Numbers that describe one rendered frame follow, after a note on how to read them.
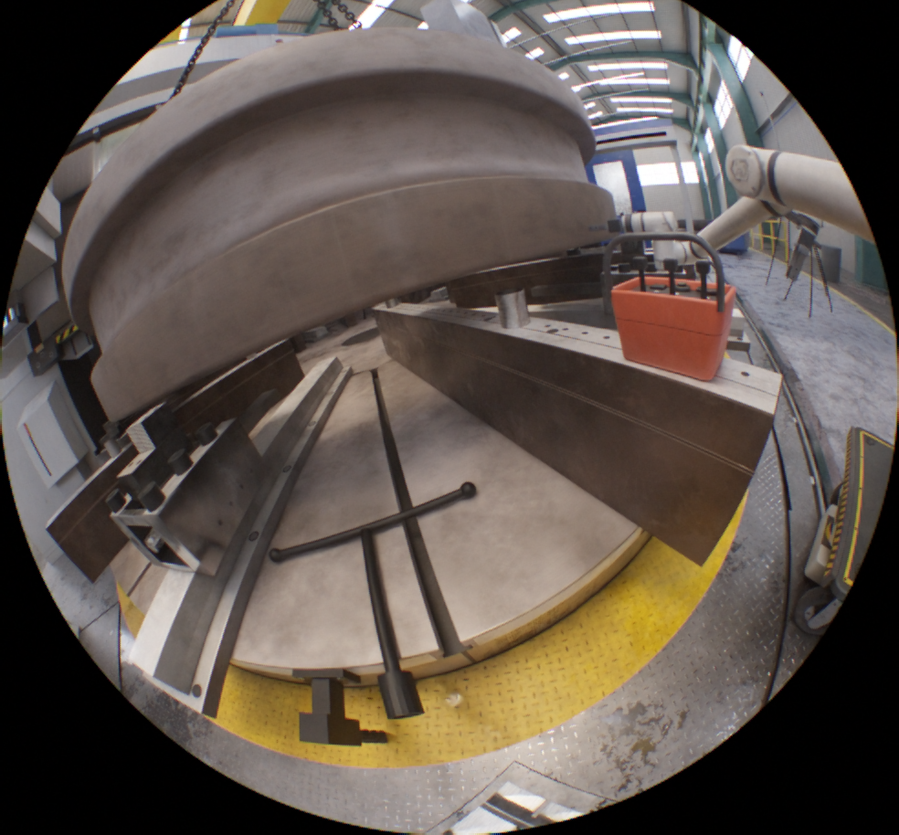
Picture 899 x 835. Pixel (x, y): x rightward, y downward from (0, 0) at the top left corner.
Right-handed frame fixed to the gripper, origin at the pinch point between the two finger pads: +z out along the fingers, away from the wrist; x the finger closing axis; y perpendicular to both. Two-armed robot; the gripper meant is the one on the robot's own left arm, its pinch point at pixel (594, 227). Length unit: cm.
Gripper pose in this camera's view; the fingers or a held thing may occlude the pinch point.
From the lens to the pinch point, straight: 130.0
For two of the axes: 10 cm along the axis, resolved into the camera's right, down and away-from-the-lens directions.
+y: -2.5, -8.7, -4.1
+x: -7.3, 4.5, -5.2
